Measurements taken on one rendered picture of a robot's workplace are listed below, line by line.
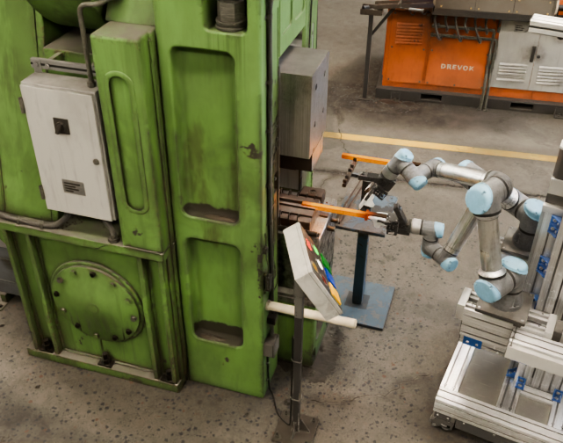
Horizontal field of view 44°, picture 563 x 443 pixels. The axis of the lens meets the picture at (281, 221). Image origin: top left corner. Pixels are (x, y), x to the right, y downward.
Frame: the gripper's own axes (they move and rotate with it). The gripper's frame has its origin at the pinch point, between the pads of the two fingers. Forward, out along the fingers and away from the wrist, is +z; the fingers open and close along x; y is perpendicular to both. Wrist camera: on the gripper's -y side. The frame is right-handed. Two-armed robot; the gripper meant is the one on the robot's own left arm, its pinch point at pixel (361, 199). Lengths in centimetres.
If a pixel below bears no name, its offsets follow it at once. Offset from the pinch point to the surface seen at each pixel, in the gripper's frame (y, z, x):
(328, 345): 42, 100, 4
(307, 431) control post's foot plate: 45, 96, -59
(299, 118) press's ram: -47, -29, -17
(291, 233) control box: -23, 2, -49
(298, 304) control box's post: -3, 24, -60
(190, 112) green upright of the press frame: -87, -13, -37
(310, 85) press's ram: -51, -45, -17
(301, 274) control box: -13, -4, -74
